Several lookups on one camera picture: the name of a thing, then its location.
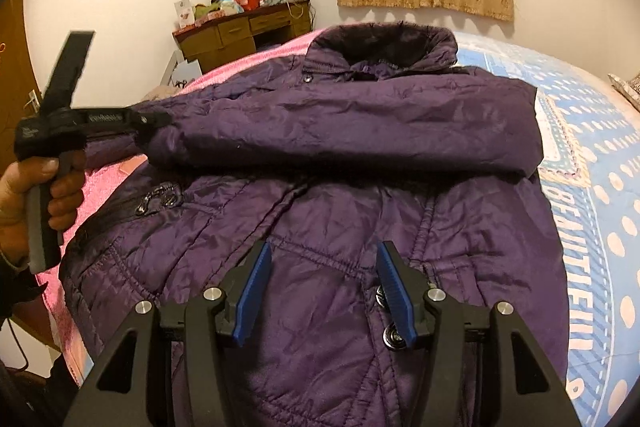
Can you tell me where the purple quilted winter jacket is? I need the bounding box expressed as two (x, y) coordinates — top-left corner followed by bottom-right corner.
(60, 23), (568, 426)

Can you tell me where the blue pink patterned bed blanket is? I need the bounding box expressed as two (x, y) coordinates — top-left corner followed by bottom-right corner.
(40, 34), (639, 426)

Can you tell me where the brown wooden door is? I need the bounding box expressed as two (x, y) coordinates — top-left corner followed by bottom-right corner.
(0, 0), (41, 171)

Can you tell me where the person's left hand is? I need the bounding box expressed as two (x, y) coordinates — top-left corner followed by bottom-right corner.
(1, 150), (86, 268)

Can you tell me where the brown wooden desk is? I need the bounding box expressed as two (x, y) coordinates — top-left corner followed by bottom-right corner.
(172, 0), (312, 72)

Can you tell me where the striped patterned pillow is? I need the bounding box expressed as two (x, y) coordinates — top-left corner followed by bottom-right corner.
(608, 74), (640, 112)

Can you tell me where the white card with picture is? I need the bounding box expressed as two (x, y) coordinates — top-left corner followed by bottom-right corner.
(174, 0), (195, 29)

